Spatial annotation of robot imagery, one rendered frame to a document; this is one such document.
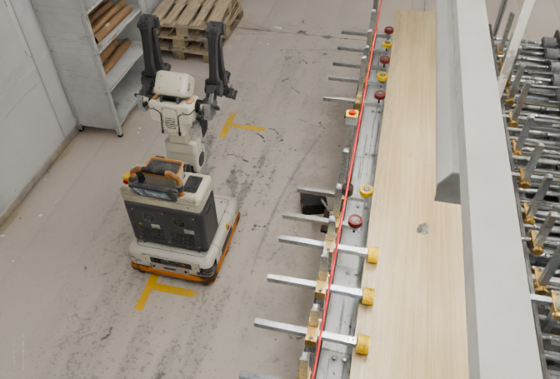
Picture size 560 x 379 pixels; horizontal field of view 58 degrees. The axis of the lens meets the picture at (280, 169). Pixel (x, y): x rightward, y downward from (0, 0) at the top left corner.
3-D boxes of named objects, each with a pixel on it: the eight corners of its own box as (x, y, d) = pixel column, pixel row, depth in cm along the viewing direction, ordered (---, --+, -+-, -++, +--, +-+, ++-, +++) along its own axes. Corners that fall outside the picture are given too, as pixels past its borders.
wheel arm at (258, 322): (253, 326, 229) (253, 322, 227) (256, 320, 232) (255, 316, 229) (363, 349, 221) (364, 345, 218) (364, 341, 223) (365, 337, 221)
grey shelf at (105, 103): (79, 131, 483) (19, -29, 376) (120, 80, 546) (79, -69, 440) (122, 137, 475) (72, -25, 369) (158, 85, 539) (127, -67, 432)
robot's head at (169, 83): (184, 97, 300) (187, 72, 299) (152, 93, 303) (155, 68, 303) (192, 101, 314) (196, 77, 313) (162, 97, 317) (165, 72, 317)
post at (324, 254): (316, 310, 262) (320, 255, 229) (317, 304, 265) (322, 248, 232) (322, 311, 262) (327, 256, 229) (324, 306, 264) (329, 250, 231)
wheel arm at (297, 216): (282, 219, 290) (282, 214, 288) (283, 215, 293) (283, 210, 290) (357, 231, 283) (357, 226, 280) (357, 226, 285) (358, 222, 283)
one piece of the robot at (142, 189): (187, 206, 311) (175, 194, 290) (134, 196, 317) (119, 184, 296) (191, 189, 315) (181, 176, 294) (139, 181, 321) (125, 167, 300)
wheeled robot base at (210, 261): (214, 287, 349) (210, 266, 332) (131, 271, 361) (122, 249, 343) (242, 216, 397) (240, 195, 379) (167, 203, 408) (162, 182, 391)
